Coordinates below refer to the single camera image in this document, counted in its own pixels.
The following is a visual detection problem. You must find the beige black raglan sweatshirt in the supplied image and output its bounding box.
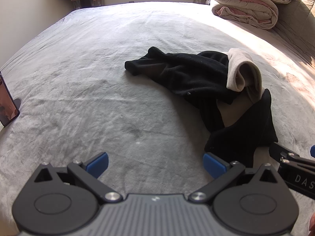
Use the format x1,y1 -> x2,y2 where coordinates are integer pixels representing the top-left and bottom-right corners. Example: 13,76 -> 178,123
124,47 -> 278,167

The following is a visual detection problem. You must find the person's right hand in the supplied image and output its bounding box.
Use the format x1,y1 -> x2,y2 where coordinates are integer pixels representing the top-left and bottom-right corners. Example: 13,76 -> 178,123
309,213 -> 315,236

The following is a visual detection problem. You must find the grey bed sheet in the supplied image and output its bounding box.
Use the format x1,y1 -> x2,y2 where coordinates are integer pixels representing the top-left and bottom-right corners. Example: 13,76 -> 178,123
1,2 -> 314,234

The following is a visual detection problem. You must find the black smartphone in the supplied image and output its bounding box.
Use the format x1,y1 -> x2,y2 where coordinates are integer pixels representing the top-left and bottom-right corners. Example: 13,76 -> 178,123
0,74 -> 20,127

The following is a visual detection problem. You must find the round phone stand base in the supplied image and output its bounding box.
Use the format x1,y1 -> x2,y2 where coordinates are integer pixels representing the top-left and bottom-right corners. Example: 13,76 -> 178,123
13,98 -> 21,109

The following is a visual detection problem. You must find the quilted beige headboard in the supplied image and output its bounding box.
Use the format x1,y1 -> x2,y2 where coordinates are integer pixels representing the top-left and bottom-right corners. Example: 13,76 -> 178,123
274,0 -> 315,67

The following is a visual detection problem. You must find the folded beige pink comforter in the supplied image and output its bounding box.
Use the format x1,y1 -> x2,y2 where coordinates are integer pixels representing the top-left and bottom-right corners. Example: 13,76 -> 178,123
210,0 -> 279,30

